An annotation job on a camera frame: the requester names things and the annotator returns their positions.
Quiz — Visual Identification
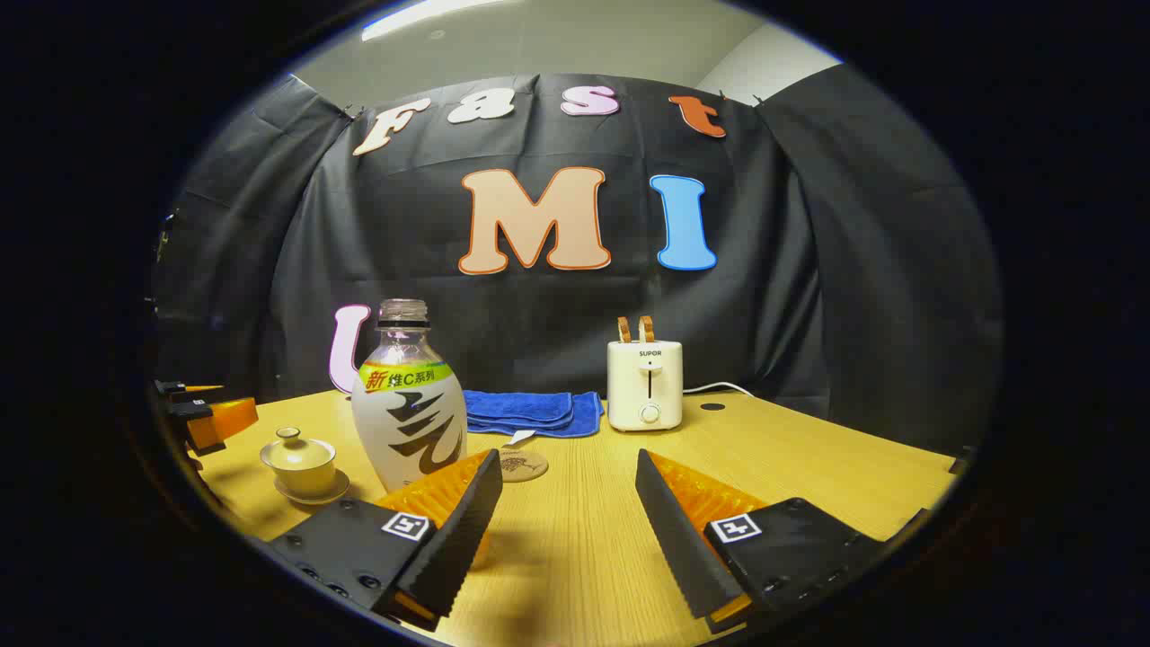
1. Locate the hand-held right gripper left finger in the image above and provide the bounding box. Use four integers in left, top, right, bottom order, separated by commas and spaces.
268, 448, 504, 632

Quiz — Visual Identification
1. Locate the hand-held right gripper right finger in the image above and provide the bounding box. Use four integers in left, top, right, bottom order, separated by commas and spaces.
634, 448, 890, 634

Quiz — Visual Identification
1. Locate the yellow teacup lid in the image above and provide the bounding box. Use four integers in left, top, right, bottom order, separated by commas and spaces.
260, 427, 338, 473

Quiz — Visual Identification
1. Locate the round cork coaster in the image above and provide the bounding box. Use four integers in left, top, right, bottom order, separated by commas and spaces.
497, 449, 550, 483

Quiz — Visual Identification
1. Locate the white label water bottle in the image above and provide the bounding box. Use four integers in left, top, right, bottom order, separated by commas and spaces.
350, 299, 468, 493

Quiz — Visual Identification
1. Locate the folded blue towel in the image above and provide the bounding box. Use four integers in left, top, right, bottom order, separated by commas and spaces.
463, 389, 605, 448

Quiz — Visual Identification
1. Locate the cream toaster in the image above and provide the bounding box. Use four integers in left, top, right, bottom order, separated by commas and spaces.
606, 340, 684, 433

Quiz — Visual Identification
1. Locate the black backdrop cloth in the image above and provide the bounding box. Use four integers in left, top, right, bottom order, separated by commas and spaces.
148, 65, 1003, 459

